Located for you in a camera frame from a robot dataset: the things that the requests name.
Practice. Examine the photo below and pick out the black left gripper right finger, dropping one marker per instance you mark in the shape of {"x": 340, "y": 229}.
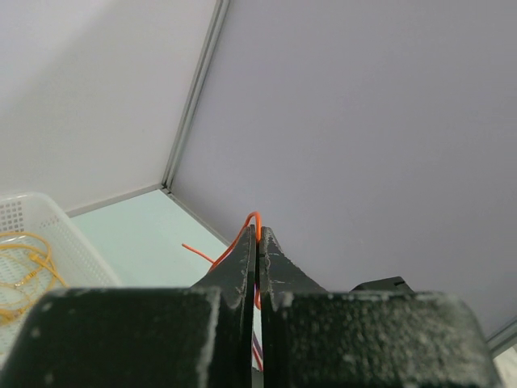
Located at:
{"x": 386, "y": 337}

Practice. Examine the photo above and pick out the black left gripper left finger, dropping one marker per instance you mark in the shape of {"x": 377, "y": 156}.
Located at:
{"x": 199, "y": 336}

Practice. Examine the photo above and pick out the clear right plastic basket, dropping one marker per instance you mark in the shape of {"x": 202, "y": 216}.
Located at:
{"x": 41, "y": 250}

